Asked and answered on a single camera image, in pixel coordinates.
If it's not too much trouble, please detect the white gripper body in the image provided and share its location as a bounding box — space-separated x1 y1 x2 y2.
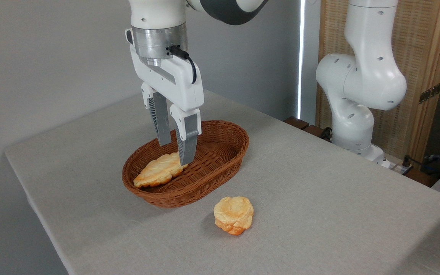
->
130 44 205 112

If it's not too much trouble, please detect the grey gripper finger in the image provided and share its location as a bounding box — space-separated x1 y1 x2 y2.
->
169 104 202 166
141 83 173 147

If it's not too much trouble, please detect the long flat golden bread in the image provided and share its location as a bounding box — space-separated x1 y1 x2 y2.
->
133 152 189 188

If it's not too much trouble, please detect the round golden bread roll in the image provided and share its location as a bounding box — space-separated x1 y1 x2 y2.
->
214 197 254 236

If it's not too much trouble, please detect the brown oval wicker basket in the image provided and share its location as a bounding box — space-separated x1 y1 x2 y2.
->
122 120 250 209

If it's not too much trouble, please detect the dark brown wooden block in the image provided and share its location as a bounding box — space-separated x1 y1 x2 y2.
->
405 168 440 188
304 125 326 139
283 116 311 131

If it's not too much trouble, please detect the white power strip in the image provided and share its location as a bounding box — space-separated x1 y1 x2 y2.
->
380 159 414 176

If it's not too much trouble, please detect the metal screen hinge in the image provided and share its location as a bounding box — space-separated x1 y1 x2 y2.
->
419 82 440 105

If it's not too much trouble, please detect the wooden woven screen panel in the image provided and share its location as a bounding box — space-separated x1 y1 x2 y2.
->
315 0 440 165

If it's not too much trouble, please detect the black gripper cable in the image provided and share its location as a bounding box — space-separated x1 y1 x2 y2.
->
169 45 198 84

